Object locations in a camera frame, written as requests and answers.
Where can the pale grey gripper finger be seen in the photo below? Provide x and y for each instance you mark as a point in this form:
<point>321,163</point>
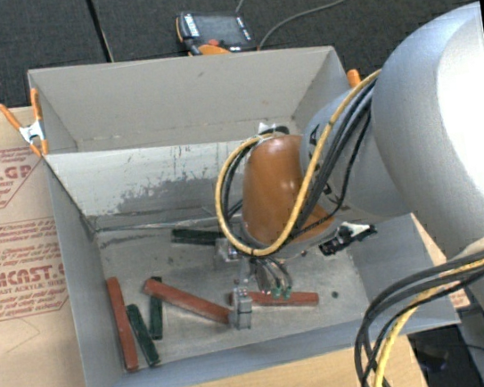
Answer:
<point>237,317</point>
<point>247,313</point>

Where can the red-brown flat block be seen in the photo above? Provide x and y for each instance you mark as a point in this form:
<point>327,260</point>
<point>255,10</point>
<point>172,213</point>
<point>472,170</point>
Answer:
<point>123,327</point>
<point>186,299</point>
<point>303,298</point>

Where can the dark green flat block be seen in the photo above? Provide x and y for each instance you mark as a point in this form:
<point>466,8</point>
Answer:
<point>143,338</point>
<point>194,236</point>
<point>156,320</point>

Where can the grey metal bin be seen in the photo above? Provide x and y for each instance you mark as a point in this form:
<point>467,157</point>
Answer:
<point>157,110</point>

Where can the black cylinder on white bracket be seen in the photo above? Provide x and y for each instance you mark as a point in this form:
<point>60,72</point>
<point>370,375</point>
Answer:
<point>336,244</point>

